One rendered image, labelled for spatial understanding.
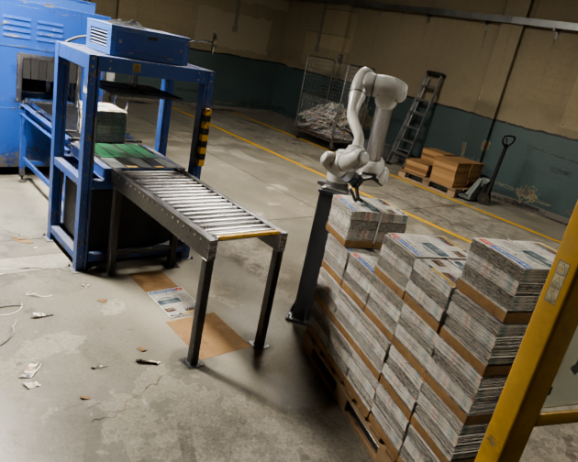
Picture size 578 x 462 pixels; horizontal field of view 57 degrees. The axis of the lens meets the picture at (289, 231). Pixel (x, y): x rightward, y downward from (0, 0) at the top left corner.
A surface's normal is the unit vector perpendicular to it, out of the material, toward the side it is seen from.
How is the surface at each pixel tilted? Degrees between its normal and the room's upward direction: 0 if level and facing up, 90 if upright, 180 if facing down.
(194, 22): 90
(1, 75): 90
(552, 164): 90
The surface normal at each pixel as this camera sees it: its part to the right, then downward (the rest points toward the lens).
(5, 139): 0.62, 0.37
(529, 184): -0.76, 0.07
